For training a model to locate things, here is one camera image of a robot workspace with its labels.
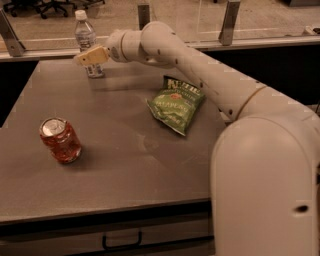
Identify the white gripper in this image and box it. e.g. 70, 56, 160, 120
73, 30, 144, 66

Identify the clear plastic water bottle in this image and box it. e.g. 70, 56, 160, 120
75, 10, 104, 78

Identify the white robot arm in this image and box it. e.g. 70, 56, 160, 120
75, 22, 320, 256

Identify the red coke can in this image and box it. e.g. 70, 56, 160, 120
39, 117, 82, 164

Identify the green Kettle chips bag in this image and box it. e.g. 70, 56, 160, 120
146, 75, 205, 136

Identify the black office chair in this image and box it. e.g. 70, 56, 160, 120
1, 0, 106, 19

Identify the grey cabinet drawer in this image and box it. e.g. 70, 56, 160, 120
0, 213, 215, 256

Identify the grey metal post middle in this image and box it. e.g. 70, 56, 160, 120
138, 4, 151, 30

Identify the grey metal post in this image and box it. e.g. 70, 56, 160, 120
218, 0, 241, 46
138, 4, 151, 30
0, 8, 25, 57

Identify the grey metal post left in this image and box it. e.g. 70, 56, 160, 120
0, 8, 25, 57

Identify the grey metal post right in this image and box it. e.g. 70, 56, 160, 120
218, 0, 241, 46

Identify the black drawer handle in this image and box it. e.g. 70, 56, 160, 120
101, 230, 142, 252

